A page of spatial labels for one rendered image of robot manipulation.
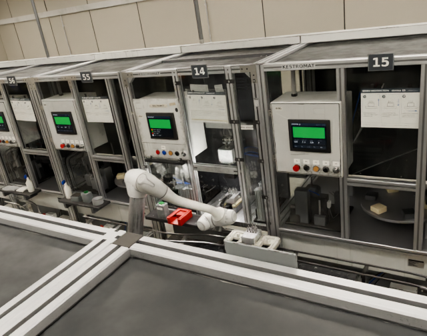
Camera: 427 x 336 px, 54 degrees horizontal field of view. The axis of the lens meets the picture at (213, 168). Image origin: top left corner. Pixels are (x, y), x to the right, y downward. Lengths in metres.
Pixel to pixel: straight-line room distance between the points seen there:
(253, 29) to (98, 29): 3.16
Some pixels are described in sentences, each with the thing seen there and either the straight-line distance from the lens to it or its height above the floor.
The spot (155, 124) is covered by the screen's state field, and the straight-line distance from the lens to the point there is 3.07.
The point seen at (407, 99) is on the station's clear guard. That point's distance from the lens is 2.38.
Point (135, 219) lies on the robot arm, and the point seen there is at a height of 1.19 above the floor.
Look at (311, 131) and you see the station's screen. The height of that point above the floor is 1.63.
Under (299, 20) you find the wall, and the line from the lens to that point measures 6.24.
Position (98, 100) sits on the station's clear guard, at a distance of 3.46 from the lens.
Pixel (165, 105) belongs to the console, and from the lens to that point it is 2.98.
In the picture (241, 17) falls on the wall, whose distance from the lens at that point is 6.59.
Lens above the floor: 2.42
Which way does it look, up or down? 22 degrees down
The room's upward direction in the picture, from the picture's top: 9 degrees counter-clockwise
